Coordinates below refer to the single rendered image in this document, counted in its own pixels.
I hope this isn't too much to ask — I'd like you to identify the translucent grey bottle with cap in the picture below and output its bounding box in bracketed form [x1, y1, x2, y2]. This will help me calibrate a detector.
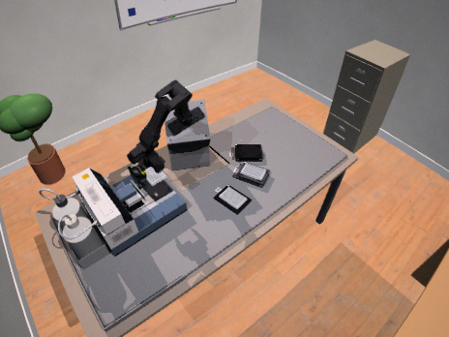
[63, 214, 104, 260]

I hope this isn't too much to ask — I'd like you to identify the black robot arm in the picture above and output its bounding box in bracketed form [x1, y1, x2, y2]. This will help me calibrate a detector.
[127, 79, 205, 173]

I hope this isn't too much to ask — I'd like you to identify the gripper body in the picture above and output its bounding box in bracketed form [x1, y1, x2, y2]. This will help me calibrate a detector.
[136, 153, 165, 171]

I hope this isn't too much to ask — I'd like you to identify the grey bottle with black cap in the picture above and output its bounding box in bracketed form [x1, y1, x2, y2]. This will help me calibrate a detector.
[52, 195, 88, 229]

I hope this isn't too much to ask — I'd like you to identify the white well plate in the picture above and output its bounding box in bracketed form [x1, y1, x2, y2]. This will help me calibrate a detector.
[146, 167, 167, 186]
[240, 163, 266, 180]
[219, 187, 247, 209]

